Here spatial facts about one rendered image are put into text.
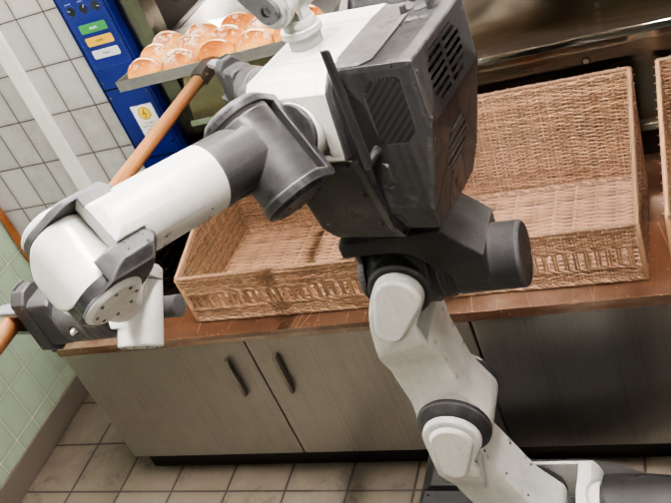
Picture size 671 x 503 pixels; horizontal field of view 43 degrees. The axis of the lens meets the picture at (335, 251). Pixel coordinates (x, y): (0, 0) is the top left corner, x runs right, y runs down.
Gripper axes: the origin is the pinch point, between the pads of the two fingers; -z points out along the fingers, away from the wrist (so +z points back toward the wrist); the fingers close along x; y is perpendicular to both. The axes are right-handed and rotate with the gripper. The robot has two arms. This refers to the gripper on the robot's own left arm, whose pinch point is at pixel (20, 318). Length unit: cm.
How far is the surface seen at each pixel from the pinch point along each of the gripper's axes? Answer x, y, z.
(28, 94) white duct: 5, 115, -81
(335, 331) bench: 64, 62, 13
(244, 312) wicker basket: 59, 68, -13
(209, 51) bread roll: -2, 90, -2
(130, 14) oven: -8, 117, -37
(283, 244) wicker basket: 61, 98, -12
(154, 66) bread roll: -2, 91, -19
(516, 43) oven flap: 24, 116, 62
